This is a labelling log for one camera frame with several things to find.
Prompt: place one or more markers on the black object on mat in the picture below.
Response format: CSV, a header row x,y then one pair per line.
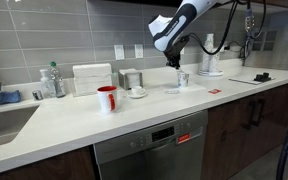
x,y
262,77

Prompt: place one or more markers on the clear soap dispenser bottle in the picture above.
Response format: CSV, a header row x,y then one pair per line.
x,y
45,85

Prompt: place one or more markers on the white paper towel stack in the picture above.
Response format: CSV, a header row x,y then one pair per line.
x,y
92,78

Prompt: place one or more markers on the white wall outlet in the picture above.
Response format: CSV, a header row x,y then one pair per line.
x,y
138,51
182,51

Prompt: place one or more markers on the small metal can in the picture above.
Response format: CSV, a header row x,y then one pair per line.
x,y
37,95

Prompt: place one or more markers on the red label on dishwasher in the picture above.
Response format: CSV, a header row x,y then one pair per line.
x,y
183,138

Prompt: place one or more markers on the grey kitchen sink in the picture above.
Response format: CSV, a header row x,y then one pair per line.
x,y
4,128

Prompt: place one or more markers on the red sticker on counter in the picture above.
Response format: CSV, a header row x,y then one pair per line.
x,y
214,90

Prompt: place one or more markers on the wall outlet with plug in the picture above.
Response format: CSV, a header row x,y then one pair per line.
x,y
224,46

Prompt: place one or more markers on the patterned disposable cup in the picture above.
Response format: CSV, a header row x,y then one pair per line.
x,y
183,80

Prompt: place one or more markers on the white wall switch plate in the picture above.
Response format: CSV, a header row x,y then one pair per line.
x,y
119,52

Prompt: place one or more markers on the dark wood cabinet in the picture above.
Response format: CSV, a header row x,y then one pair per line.
x,y
230,140

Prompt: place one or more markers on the dark cabinet under sink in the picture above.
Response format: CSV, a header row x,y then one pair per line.
x,y
50,166

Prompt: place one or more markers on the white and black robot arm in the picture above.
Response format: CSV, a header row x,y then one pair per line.
x,y
184,16

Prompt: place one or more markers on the clear water bottle green cap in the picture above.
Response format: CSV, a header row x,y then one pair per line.
x,y
57,81

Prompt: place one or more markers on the white saucer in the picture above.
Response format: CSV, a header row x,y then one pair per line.
x,y
136,96

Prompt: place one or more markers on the stainless steel dishwasher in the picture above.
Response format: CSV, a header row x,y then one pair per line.
x,y
150,156

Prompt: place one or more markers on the round white tray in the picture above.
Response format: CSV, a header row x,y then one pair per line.
x,y
210,73

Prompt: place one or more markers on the short patterned cup stack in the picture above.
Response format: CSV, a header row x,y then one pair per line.
x,y
214,61

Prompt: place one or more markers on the blue sponge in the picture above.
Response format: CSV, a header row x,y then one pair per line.
x,y
9,97

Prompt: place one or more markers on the metal napkin dispenser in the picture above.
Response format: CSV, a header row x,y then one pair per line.
x,y
130,79

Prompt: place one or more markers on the white and red mug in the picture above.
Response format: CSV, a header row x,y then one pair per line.
x,y
105,100

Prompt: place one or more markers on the small white espresso cup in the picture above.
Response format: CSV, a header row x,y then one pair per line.
x,y
137,90

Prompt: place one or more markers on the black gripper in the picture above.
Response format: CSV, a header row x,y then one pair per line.
x,y
176,48

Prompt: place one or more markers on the white mat with dark edge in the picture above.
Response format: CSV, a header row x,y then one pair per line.
x,y
245,80

